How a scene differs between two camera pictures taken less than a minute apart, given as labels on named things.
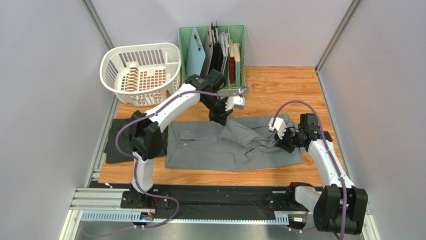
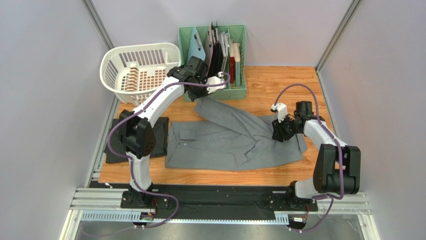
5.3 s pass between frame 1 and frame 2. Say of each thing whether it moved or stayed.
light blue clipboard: stayed
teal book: stayed
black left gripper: moved
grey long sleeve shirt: stayed
